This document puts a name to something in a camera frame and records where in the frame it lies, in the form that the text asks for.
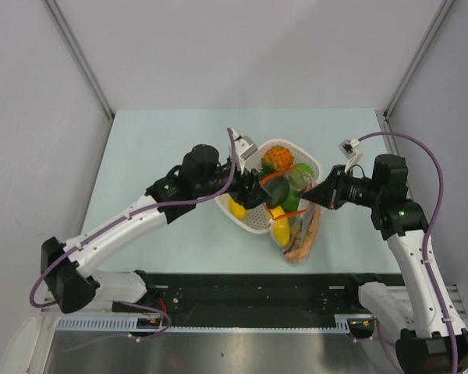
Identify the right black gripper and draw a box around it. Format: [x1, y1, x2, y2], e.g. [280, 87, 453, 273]
[302, 164, 383, 210]

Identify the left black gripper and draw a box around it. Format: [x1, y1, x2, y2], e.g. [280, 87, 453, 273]
[195, 157, 272, 210]

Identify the dark green avocado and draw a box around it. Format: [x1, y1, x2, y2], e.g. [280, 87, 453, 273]
[264, 176, 290, 209]

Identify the yellow mango front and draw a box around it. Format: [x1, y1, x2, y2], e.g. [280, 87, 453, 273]
[268, 206, 291, 248]

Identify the yellow mango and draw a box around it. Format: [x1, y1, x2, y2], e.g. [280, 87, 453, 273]
[268, 206, 291, 248]
[229, 197, 248, 221]

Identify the clear zip bag red zipper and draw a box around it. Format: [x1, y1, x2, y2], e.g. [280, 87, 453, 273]
[261, 165, 317, 263]

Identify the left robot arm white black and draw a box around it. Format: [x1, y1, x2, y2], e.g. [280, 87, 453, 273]
[40, 139, 269, 314]

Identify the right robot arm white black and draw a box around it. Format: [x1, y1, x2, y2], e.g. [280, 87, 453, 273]
[303, 154, 468, 373]

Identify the yellow mango rear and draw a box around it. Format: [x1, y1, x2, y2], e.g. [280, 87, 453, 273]
[229, 197, 248, 221]

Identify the white plastic basket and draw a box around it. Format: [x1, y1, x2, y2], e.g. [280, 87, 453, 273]
[214, 139, 322, 235]

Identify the orange spiky fruit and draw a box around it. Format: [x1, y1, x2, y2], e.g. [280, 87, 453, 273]
[259, 146, 294, 176]

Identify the bright green apple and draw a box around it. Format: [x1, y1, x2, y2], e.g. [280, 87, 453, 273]
[296, 163, 314, 180]

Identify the brown kiwi fruit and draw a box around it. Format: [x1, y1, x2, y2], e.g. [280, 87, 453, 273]
[288, 168, 308, 190]

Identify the light blue table mat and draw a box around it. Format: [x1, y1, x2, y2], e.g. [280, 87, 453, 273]
[83, 108, 399, 273]

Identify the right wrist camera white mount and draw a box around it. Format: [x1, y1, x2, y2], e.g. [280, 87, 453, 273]
[339, 139, 363, 173]

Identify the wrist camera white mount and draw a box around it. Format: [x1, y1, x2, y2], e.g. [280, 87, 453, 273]
[339, 139, 363, 173]
[229, 129, 257, 174]

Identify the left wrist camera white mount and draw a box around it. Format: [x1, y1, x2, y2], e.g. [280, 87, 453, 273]
[229, 129, 257, 174]

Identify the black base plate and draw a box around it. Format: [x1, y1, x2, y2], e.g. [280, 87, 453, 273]
[112, 272, 410, 328]

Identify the white slotted cable duct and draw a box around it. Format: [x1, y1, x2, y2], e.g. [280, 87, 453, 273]
[55, 313, 374, 333]

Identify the right aluminium corner post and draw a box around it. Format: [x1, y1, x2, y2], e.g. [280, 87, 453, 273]
[382, 0, 459, 121]

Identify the aluminium corner post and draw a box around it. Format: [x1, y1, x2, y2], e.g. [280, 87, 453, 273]
[41, 0, 115, 123]
[382, 0, 459, 121]

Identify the left aluminium corner post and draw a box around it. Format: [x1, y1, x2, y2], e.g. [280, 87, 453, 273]
[41, 0, 115, 123]

